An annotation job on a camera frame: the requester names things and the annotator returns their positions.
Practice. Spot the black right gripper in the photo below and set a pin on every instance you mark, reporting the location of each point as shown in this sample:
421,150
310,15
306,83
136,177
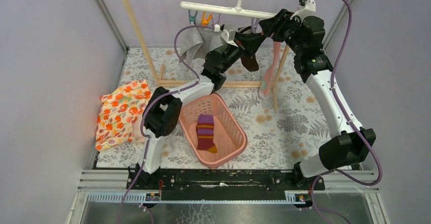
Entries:
276,25

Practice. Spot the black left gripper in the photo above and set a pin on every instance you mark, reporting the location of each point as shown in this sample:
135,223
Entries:
248,40

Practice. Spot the wooden drying rack frame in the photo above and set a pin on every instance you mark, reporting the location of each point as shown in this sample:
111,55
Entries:
217,79

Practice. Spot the purple striped sock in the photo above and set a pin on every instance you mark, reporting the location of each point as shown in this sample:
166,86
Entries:
205,133

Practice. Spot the pink plastic laundry basket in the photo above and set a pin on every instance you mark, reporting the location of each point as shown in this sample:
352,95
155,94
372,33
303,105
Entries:
228,138

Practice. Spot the white plastic clip hanger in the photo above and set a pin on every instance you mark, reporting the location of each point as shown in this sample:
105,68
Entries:
237,10

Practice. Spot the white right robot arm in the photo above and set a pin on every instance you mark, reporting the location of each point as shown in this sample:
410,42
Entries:
350,141

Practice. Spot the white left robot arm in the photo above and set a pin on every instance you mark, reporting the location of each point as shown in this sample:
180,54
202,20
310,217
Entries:
161,115

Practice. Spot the grey hanging towel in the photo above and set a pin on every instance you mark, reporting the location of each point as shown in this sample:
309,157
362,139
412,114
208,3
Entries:
198,41

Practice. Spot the dark brown hanging sock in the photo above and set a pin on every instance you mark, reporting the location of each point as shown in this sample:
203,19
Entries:
249,63

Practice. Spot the purple clothespin left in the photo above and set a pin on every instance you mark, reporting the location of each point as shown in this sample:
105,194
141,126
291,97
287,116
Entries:
216,20

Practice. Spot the purple clothespin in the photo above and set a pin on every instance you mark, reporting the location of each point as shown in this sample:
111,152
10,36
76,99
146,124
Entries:
254,24
216,20

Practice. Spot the orange clothespin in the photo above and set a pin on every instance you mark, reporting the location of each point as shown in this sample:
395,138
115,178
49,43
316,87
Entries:
206,19

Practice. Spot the teal clothespin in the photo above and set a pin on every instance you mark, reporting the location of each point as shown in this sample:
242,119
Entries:
192,17

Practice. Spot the purple clothespin middle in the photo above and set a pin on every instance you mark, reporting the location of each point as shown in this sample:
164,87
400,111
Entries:
254,24

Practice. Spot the pink hanging sock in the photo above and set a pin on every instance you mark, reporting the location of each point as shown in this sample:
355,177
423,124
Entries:
266,81

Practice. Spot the floral patterned table mat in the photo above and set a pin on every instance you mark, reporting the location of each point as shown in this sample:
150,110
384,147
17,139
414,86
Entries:
276,139

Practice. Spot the orange floral cloth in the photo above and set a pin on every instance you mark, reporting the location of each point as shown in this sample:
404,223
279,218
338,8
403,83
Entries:
119,113

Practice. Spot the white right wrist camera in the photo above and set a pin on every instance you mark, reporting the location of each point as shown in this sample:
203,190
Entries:
306,8

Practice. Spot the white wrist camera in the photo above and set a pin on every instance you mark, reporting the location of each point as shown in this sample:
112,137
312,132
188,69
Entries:
227,33
306,8

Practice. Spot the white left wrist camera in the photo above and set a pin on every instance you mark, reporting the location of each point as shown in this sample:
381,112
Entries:
227,33

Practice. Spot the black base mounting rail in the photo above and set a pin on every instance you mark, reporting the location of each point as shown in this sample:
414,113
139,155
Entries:
222,180

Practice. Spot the grey slotted cable duct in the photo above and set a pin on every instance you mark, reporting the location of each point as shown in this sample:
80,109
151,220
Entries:
214,197

